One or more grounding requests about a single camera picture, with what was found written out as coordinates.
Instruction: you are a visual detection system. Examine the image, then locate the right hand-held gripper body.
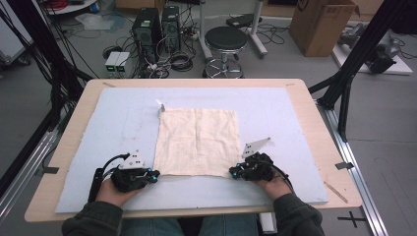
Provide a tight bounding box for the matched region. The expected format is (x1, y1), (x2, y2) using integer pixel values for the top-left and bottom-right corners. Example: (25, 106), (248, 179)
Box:
(241, 137), (275, 182)

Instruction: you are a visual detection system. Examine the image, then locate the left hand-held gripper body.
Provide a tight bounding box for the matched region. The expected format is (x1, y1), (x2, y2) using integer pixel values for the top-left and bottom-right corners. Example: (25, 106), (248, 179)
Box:
(110, 149), (151, 194)

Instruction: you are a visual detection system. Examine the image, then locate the cream cloth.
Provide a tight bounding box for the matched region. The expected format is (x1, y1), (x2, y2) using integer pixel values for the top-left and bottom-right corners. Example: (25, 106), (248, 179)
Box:
(152, 98), (244, 179)

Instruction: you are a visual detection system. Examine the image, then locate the person's left hand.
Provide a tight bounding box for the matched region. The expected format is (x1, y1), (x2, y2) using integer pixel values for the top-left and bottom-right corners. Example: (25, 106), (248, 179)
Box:
(95, 178), (142, 208)

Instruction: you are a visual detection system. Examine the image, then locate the person's right hand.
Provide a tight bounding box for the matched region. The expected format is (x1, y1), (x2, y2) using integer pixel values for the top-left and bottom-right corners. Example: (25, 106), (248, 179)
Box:
(254, 175), (293, 201)

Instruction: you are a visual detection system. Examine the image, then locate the person's left leg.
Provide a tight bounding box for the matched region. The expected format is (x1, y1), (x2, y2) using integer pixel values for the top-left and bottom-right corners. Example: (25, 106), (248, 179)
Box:
(121, 216), (185, 236)

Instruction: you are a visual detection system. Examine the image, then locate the person's leg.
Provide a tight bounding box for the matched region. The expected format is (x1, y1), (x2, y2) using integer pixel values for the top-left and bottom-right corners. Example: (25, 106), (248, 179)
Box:
(121, 216), (185, 236)
(200, 214), (260, 236)

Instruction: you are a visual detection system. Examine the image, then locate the white table leg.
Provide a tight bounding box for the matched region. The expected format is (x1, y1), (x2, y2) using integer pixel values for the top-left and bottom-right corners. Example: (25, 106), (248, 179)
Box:
(259, 212), (277, 234)

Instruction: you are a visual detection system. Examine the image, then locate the person's right leg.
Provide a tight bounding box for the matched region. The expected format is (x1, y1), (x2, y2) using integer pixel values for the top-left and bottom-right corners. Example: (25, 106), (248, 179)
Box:
(200, 214), (260, 236)

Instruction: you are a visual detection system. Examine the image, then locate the white foam mat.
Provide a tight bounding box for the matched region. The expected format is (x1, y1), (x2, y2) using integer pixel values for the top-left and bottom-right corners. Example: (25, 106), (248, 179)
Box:
(55, 87), (329, 214)

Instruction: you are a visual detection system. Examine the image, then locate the thin wooden stick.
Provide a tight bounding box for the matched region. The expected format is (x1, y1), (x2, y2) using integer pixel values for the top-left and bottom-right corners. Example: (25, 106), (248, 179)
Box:
(324, 181), (349, 205)

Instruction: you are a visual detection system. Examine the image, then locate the black tape cross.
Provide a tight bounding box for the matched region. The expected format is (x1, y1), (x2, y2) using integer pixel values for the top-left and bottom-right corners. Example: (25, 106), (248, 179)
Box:
(337, 210), (367, 229)

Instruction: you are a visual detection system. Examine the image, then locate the white power supply unit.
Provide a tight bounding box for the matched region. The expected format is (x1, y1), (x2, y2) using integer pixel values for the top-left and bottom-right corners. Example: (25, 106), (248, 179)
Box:
(104, 51), (121, 74)
(114, 51), (131, 74)

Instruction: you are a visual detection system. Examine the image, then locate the black round stool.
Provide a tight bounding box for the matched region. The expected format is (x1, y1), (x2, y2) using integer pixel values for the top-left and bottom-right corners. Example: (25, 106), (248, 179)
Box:
(202, 26), (249, 79)

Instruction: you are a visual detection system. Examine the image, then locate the white stand leg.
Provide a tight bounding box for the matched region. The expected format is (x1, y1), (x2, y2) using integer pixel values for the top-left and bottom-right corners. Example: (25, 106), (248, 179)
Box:
(197, 0), (214, 62)
(250, 0), (268, 59)

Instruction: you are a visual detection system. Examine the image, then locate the large black computer tower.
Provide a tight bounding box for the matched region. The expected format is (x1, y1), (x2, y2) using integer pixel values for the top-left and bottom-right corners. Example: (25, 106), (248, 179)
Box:
(132, 8), (162, 64)

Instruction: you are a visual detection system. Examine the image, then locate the slim black computer tower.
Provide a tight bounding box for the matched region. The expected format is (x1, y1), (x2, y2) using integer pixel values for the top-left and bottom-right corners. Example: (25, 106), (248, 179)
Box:
(161, 5), (182, 53)

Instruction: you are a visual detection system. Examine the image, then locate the black flat device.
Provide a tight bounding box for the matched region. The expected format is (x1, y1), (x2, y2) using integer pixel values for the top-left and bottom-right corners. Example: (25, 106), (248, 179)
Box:
(225, 13), (264, 30)

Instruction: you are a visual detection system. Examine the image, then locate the cardboard box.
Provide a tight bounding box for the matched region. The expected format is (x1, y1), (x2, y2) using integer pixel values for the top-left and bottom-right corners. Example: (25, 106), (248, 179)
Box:
(288, 0), (361, 58)

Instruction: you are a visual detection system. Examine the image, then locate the clear plastic sheet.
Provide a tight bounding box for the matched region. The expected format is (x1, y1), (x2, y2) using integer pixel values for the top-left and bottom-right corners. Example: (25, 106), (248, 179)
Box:
(74, 13), (116, 31)

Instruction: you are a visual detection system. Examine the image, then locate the grey and black machine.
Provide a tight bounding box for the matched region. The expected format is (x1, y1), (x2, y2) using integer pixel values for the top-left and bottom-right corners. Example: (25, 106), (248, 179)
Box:
(337, 22), (403, 75)

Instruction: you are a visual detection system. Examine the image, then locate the white board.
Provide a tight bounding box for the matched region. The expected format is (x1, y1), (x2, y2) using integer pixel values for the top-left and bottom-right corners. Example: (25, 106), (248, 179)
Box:
(331, 42), (414, 77)

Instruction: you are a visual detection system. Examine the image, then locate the white round table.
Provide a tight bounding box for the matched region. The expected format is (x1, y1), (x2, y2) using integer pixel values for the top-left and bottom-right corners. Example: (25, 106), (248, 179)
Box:
(45, 0), (99, 16)

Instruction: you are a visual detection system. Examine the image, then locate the right hand-held gripper cable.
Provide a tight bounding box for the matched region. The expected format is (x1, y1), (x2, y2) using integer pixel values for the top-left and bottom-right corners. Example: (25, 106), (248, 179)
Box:
(259, 159), (295, 193)

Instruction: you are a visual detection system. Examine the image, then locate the aluminium rail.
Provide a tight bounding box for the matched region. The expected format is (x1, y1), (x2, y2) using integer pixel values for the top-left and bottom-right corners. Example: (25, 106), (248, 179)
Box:
(0, 130), (61, 225)
(316, 99), (390, 236)

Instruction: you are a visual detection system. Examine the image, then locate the coil of black cable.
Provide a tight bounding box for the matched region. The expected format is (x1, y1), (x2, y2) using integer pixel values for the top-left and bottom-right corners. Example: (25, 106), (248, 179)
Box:
(169, 52), (195, 73)

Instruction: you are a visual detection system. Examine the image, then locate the black metal frame with cables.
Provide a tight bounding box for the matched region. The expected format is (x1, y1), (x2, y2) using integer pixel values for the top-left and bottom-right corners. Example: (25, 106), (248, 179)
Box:
(0, 0), (93, 132)

